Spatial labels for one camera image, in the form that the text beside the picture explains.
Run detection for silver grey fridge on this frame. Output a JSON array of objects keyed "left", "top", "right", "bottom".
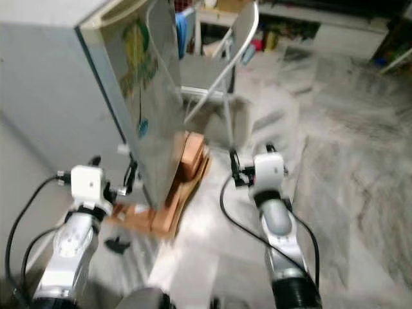
[{"left": 0, "top": 0, "right": 184, "bottom": 210}]

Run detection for green yellow fridge sticker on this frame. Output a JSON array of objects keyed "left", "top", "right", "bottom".
[{"left": 126, "top": 19, "right": 158, "bottom": 139}]

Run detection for brown flat board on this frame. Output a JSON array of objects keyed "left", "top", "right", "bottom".
[{"left": 103, "top": 151, "right": 212, "bottom": 240}]

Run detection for red brick stack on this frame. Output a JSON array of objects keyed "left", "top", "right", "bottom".
[{"left": 151, "top": 131, "right": 207, "bottom": 236}]

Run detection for small black object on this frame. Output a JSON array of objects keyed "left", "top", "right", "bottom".
[{"left": 105, "top": 236, "right": 133, "bottom": 254}]

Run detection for white metal folding chair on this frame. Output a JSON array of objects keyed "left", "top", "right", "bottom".
[{"left": 177, "top": 0, "right": 260, "bottom": 150}]

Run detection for grey robot left leg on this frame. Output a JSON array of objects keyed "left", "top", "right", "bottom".
[{"left": 121, "top": 286, "right": 173, "bottom": 309}]

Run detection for white low shelf unit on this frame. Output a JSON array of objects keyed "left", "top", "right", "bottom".
[{"left": 257, "top": 0, "right": 390, "bottom": 62}]

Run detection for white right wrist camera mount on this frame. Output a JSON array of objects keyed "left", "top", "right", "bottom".
[{"left": 254, "top": 153, "right": 288, "bottom": 192}]

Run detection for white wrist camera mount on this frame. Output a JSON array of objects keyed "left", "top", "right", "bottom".
[
  {"left": 70, "top": 165, "right": 105, "bottom": 208},
  {"left": 254, "top": 153, "right": 288, "bottom": 192}
]

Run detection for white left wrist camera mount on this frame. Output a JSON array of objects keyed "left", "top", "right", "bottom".
[{"left": 70, "top": 165, "right": 105, "bottom": 208}]

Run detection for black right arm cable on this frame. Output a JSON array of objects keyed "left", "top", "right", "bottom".
[
  {"left": 219, "top": 174, "right": 323, "bottom": 290},
  {"left": 291, "top": 209, "right": 323, "bottom": 284}
]

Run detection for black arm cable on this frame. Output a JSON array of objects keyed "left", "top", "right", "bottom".
[
  {"left": 23, "top": 225, "right": 65, "bottom": 306},
  {"left": 291, "top": 209, "right": 323, "bottom": 284},
  {"left": 219, "top": 174, "right": 323, "bottom": 290},
  {"left": 5, "top": 175, "right": 71, "bottom": 309}
]

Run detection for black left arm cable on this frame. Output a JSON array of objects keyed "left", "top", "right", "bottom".
[
  {"left": 23, "top": 225, "right": 65, "bottom": 306},
  {"left": 5, "top": 175, "right": 71, "bottom": 309}
]

